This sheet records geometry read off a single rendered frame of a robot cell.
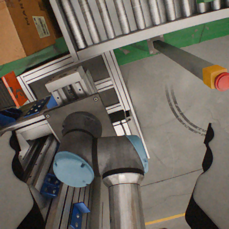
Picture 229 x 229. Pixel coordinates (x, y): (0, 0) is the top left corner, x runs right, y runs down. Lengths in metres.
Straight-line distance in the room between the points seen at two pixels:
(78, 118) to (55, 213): 0.32
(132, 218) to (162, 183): 2.25
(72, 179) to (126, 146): 0.17
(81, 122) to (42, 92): 1.04
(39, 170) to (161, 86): 1.38
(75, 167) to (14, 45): 0.49
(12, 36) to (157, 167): 2.14
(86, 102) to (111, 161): 0.24
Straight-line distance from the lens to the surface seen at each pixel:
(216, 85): 0.70
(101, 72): 1.43
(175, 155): 2.33
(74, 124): 0.59
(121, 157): 0.46
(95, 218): 0.87
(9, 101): 0.49
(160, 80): 1.74
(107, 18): 1.04
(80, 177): 0.50
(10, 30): 0.73
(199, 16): 1.10
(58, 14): 1.01
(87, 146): 0.49
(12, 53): 0.74
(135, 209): 0.45
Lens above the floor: 1.59
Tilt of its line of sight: 60 degrees down
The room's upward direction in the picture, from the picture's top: 176 degrees clockwise
